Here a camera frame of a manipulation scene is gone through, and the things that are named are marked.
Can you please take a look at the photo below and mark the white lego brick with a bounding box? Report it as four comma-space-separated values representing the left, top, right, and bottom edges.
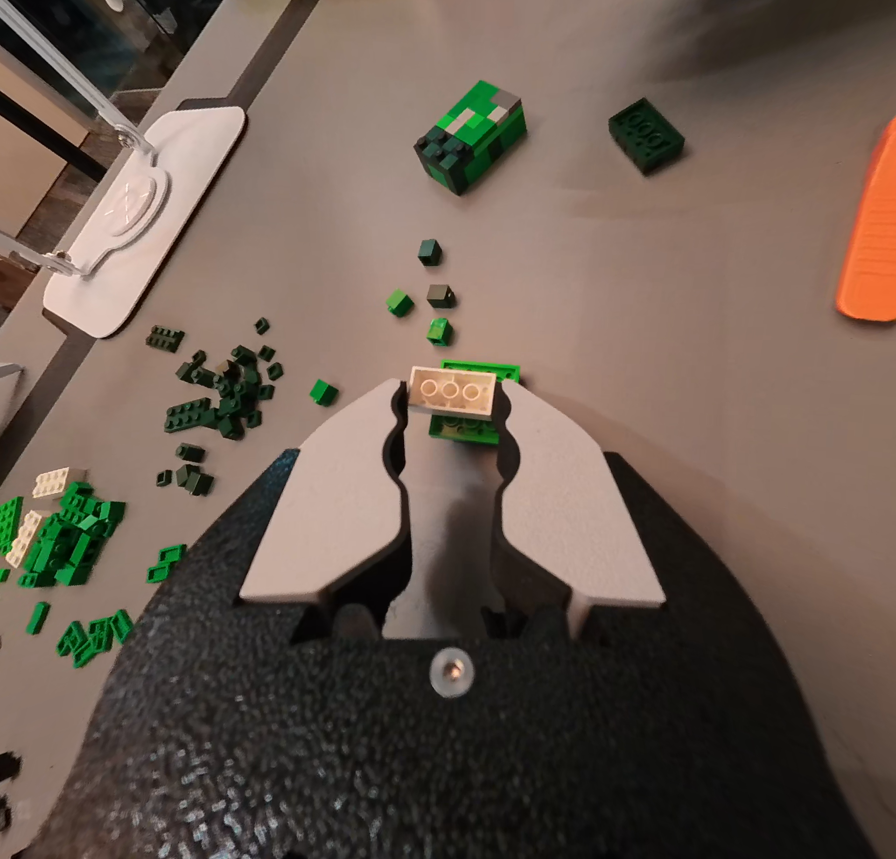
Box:
408, 366, 510, 422
31, 467, 88, 501
3, 511, 44, 569

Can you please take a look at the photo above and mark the green lego block model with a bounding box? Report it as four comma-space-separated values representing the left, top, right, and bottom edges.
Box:
413, 79, 527, 197

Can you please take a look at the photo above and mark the pile of black grey pieces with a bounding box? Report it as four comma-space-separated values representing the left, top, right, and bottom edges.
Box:
0, 753, 22, 831

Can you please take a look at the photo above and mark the dark green lego brick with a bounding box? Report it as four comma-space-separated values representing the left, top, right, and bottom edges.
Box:
608, 97, 686, 175

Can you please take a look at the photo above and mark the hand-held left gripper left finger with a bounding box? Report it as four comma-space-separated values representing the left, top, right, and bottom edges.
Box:
240, 377, 412, 613

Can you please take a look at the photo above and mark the bright green lego plate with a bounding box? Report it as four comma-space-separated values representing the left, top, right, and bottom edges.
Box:
428, 359, 522, 447

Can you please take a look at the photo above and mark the orange brick separator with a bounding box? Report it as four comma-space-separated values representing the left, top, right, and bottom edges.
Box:
835, 117, 896, 324

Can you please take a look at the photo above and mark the pile of bright green pieces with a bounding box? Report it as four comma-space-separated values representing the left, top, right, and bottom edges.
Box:
0, 479, 190, 667

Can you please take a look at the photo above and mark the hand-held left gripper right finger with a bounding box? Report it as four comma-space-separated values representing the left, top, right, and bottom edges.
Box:
496, 385, 667, 641

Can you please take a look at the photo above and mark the pile of dark green pieces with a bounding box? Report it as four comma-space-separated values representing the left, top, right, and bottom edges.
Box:
155, 316, 284, 497

